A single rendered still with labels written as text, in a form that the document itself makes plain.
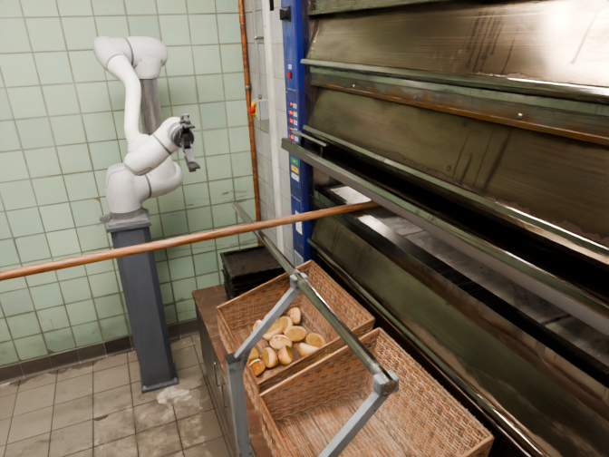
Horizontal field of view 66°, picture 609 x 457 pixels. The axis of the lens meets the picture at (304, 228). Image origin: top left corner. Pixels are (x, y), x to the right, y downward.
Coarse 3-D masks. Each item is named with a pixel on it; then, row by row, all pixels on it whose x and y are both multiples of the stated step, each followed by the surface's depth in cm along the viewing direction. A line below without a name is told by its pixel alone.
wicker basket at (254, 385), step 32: (256, 288) 210; (288, 288) 218; (320, 288) 208; (224, 320) 195; (256, 320) 216; (320, 320) 206; (352, 320) 184; (320, 352) 166; (352, 352) 173; (256, 384) 159
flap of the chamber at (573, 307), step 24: (312, 144) 197; (360, 168) 160; (360, 192) 137; (408, 192) 134; (432, 192) 137; (408, 216) 116; (456, 216) 116; (480, 216) 119; (456, 240) 101; (504, 240) 102; (528, 240) 104; (504, 264) 89; (552, 264) 91; (576, 264) 93; (528, 288) 84; (552, 288) 80; (600, 288) 82; (576, 312) 76
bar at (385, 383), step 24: (240, 216) 187; (264, 240) 162; (288, 264) 144; (312, 288) 130; (240, 360) 137; (360, 360) 104; (240, 384) 141; (384, 384) 95; (240, 408) 144; (360, 408) 98; (240, 432) 147; (240, 456) 151; (336, 456) 98
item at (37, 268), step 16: (336, 208) 178; (352, 208) 180; (368, 208) 184; (256, 224) 167; (272, 224) 169; (160, 240) 156; (176, 240) 157; (192, 240) 159; (80, 256) 148; (96, 256) 149; (112, 256) 151; (0, 272) 140; (16, 272) 141; (32, 272) 143
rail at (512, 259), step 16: (288, 144) 187; (320, 160) 161; (352, 176) 142; (384, 192) 126; (416, 208) 113; (448, 224) 103; (464, 240) 99; (480, 240) 95; (496, 256) 91; (512, 256) 88; (528, 272) 84; (544, 272) 82; (560, 288) 78; (576, 288) 76; (592, 304) 73; (608, 304) 72
